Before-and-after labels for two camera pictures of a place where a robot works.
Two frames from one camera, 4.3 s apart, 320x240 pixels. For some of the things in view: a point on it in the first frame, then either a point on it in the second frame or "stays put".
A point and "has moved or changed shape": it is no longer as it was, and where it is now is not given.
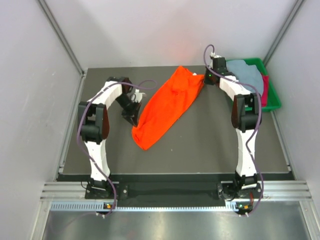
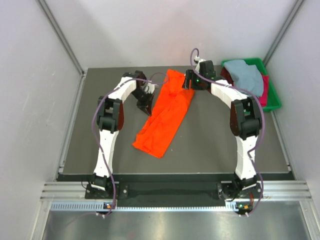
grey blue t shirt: x=246 y=73 stays put
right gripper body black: x=208 y=76 → x=197 y=83
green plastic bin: x=273 y=101 stays put
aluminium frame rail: x=270 y=190 stays put
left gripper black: x=132 y=115 → x=146 y=105
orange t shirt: x=167 y=102 has moved or changed shape
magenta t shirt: x=265 y=94 stays put
